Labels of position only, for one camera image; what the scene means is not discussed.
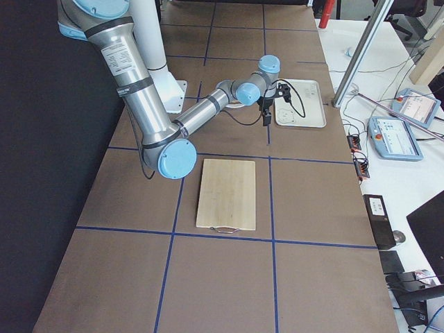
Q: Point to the teach pendant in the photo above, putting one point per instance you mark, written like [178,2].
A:
[393,139]
[418,107]

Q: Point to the reacher grabber stick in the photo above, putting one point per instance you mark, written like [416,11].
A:
[391,112]

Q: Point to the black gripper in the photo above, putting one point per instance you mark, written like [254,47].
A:
[265,104]

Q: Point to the orange black power connector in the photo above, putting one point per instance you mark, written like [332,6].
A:
[354,143]

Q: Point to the white mounting pillar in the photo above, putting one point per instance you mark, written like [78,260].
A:
[151,47]

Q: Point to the black monitor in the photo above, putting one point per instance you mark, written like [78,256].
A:
[426,224]

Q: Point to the black box with label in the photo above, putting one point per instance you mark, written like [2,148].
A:
[379,221]

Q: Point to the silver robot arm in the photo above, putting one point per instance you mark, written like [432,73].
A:
[127,35]

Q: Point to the cream bear tray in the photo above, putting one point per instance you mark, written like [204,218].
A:
[306,107]

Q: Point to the wooden cutting board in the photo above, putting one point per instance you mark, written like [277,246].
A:
[227,195]

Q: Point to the aluminium frame post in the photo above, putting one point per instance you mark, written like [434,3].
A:
[380,12]

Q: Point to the white round plate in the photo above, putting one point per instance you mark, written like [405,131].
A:
[234,105]

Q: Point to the far teach pendant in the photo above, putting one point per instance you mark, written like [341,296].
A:
[418,107]

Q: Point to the red cylinder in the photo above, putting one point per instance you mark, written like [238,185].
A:
[326,14]

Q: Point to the near teach pendant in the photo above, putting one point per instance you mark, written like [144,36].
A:
[393,139]

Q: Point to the metal cutting board handle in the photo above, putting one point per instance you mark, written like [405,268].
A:
[225,230]

